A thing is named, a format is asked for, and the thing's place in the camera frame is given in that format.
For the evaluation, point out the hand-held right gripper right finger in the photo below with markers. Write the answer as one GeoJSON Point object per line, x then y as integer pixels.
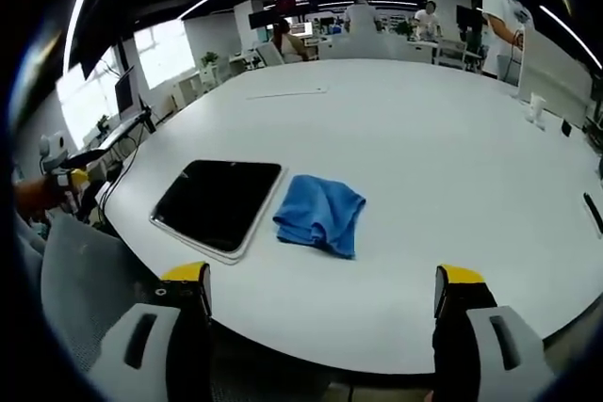
{"type": "Point", "coordinates": [499, 350]}

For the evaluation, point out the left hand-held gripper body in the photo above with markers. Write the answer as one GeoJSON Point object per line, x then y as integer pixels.
{"type": "Point", "coordinates": [53, 152]}

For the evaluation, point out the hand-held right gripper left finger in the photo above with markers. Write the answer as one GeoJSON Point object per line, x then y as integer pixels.
{"type": "Point", "coordinates": [151, 355]}

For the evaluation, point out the dark mirror with white frame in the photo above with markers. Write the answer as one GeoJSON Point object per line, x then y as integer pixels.
{"type": "Point", "coordinates": [216, 206]}

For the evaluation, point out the blue cleaning cloth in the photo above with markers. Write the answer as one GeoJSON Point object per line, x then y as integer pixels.
{"type": "Point", "coordinates": [318, 216]}

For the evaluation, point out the grey mesh office chair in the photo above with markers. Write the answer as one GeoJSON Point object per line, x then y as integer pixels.
{"type": "Point", "coordinates": [89, 279]}

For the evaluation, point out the black flat device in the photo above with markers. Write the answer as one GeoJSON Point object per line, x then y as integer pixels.
{"type": "Point", "coordinates": [593, 213]}

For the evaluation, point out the green potted plant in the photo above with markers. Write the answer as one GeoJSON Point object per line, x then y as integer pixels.
{"type": "Point", "coordinates": [210, 59]}

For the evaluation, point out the small black block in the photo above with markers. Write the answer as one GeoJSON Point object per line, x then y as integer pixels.
{"type": "Point", "coordinates": [566, 128]}

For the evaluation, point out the white office chair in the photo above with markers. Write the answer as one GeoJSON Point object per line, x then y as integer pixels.
{"type": "Point", "coordinates": [271, 53]}

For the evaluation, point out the white plastic cup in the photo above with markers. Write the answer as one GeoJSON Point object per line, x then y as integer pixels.
{"type": "Point", "coordinates": [537, 109]}

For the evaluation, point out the white desk partition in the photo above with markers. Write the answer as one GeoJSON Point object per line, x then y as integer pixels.
{"type": "Point", "coordinates": [556, 72]}

